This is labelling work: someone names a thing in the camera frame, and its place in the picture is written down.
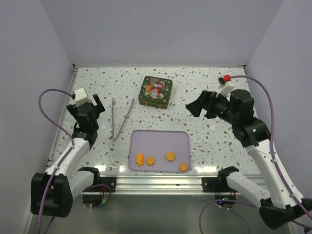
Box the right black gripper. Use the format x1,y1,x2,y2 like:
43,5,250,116
186,89,239,124

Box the metal tongs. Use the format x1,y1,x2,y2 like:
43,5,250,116
112,97,135,142

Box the gold tin lid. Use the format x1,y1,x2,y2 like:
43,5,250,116
138,76,173,101

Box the orange dotted round cookie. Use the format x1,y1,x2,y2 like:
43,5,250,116
165,152,176,161

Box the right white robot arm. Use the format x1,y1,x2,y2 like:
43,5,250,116
186,89,312,230

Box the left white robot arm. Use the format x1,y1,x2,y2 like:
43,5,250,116
30,88,105,217

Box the green cookie tin box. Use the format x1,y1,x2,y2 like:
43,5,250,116
138,98,169,109

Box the orange plain round cookie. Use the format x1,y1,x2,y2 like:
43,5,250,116
179,163,189,172

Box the orange fish cookie left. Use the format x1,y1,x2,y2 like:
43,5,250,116
136,154,144,167

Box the lilac plastic tray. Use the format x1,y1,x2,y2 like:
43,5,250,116
129,130,191,173

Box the orange flower cookie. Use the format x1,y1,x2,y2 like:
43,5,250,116
146,157,155,166

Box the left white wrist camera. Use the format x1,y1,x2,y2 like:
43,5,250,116
74,88,91,107

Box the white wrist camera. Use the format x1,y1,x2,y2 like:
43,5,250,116
217,75,235,97
74,88,91,107

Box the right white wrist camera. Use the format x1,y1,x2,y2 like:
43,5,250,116
217,75,235,97

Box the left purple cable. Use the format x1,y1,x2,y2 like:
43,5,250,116
36,89,76,234

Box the purple cable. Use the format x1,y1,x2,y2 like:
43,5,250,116
198,75,312,234
36,89,76,234

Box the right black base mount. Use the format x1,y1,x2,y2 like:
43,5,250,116
201,166,239,193

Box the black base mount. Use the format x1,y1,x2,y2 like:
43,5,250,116
201,166,239,193
78,167,117,193

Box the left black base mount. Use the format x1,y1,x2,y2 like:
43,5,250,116
78,167,117,193

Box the aluminium front rail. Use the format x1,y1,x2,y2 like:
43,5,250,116
80,175,266,195

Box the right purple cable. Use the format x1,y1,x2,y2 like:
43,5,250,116
198,75,312,234

